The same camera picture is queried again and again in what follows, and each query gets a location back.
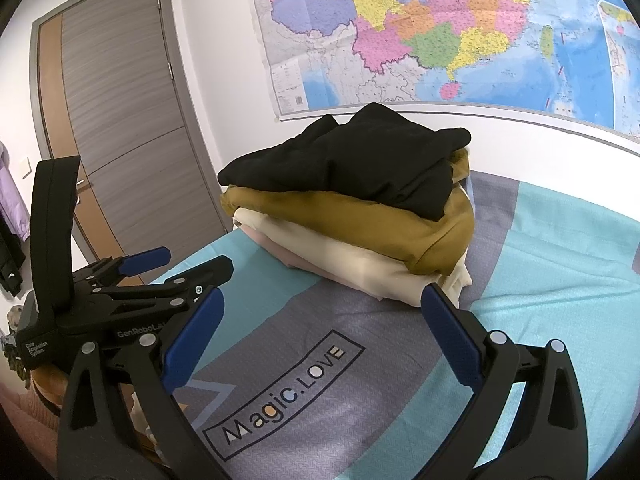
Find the mustard garment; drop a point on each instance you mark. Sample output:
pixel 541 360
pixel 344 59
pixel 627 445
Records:
pixel 400 235

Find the person's left forearm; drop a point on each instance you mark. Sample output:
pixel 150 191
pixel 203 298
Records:
pixel 25 410

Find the cream garment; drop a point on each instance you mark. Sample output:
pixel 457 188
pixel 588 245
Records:
pixel 350 260

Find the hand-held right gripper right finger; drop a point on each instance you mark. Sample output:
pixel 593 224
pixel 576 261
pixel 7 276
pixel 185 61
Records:
pixel 450 340

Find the purple hanging jacket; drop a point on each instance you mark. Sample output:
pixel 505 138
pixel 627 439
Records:
pixel 10 190

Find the grey wooden door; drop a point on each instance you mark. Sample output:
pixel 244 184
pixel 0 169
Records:
pixel 125 110

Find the pale pink garment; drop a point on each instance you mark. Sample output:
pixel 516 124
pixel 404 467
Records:
pixel 287 255

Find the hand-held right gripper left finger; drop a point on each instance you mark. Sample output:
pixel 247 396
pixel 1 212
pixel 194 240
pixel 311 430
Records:
pixel 192 340

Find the black garment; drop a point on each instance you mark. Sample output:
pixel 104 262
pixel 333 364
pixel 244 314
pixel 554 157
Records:
pixel 360 160

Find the teal and grey bed sheet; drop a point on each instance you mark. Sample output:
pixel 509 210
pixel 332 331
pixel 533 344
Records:
pixel 350 385

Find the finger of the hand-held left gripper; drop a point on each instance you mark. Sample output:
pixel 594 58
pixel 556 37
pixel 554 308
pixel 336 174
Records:
pixel 145 260
pixel 205 272

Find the black hanging jacket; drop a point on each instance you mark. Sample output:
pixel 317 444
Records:
pixel 10 265

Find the white wall switch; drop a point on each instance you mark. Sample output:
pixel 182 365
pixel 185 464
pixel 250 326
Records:
pixel 26 166

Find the colourful wall map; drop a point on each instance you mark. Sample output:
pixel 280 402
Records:
pixel 425 35

